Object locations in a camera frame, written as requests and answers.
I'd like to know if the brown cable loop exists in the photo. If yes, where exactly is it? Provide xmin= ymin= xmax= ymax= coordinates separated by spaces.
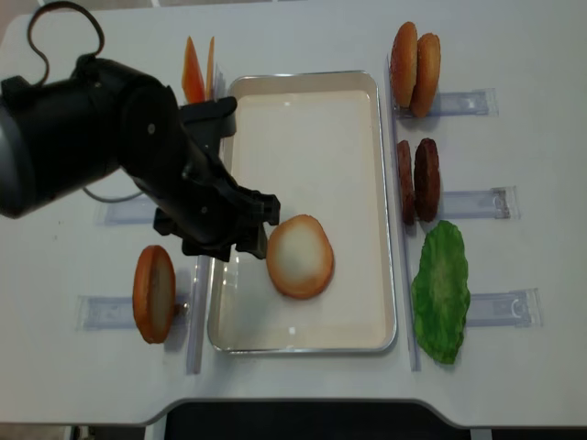
xmin=26 ymin=0 xmax=106 ymax=88

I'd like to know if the tan bun half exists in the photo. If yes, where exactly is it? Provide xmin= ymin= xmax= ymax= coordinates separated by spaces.
xmin=410 ymin=33 xmax=441 ymax=117

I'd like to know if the clear pusher track middle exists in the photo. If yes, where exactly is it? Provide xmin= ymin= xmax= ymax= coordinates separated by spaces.
xmin=94 ymin=196 xmax=157 ymax=226

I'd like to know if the clear left front rail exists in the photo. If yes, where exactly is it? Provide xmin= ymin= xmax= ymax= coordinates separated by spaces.
xmin=186 ymin=256 xmax=211 ymax=375

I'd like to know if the clear right front rail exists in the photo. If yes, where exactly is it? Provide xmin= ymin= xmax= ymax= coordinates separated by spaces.
xmin=383 ymin=53 xmax=421 ymax=372

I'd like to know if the bun slice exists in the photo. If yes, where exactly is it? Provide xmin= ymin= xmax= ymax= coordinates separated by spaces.
xmin=266 ymin=214 xmax=334 ymax=300
xmin=132 ymin=245 xmax=176 ymax=344

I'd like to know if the bun slice on pusher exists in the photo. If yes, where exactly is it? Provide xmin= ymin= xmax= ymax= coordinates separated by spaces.
xmin=132 ymin=245 xmax=176 ymax=344

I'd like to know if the clear pusher track near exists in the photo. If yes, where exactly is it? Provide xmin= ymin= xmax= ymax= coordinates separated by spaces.
xmin=75 ymin=294 xmax=191 ymax=331

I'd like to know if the clear lettuce pusher track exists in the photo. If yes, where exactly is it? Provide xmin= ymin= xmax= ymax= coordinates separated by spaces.
xmin=466 ymin=289 xmax=542 ymax=328

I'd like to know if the right brown meat patty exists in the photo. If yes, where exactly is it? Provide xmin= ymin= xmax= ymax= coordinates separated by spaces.
xmin=414 ymin=138 xmax=440 ymax=223

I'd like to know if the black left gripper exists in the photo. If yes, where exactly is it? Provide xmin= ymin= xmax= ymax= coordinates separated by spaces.
xmin=152 ymin=161 xmax=281 ymax=261

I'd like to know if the green lettuce leaf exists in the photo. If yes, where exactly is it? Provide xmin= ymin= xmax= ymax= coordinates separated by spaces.
xmin=411 ymin=220 xmax=471 ymax=365

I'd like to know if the rear orange cheese slice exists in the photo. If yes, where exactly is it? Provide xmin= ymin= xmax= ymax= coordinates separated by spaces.
xmin=205 ymin=37 xmax=215 ymax=101

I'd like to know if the left brown meat patty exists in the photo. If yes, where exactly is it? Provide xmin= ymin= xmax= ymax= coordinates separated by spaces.
xmin=396 ymin=140 xmax=415 ymax=226

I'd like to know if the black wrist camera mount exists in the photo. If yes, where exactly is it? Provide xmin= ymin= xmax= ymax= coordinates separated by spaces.
xmin=179 ymin=96 xmax=238 ymax=155

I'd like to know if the clear patty pusher track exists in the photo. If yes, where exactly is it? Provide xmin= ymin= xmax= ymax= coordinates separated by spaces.
xmin=437 ymin=186 xmax=520 ymax=220

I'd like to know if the clear rail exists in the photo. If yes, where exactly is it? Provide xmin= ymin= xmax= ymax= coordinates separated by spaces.
xmin=186 ymin=256 xmax=211 ymax=375
xmin=383 ymin=53 xmax=421 ymax=372

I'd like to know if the brown meat patty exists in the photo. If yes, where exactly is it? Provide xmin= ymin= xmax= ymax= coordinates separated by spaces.
xmin=414 ymin=138 xmax=440 ymax=223
xmin=396 ymin=140 xmax=415 ymax=226

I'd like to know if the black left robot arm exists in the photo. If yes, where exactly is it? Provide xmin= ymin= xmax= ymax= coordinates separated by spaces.
xmin=1 ymin=55 xmax=280 ymax=261

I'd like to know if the sesame bun top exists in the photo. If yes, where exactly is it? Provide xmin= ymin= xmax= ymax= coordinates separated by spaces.
xmin=390 ymin=21 xmax=417 ymax=107

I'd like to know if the clear bun pusher track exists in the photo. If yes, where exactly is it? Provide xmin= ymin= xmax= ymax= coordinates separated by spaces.
xmin=393 ymin=87 xmax=499 ymax=120

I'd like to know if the front orange cheese slice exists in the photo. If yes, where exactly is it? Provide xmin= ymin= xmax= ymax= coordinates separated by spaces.
xmin=182 ymin=37 xmax=206 ymax=105

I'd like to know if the grey cable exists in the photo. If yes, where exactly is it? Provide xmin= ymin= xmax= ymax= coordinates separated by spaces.
xmin=81 ymin=185 xmax=146 ymax=204

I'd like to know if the orange cheese slice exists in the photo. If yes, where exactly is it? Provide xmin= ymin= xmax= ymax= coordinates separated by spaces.
xmin=182 ymin=37 xmax=206 ymax=105
xmin=205 ymin=37 xmax=215 ymax=101

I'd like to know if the silver metal tray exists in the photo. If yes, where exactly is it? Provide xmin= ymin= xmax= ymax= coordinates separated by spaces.
xmin=207 ymin=71 xmax=396 ymax=354

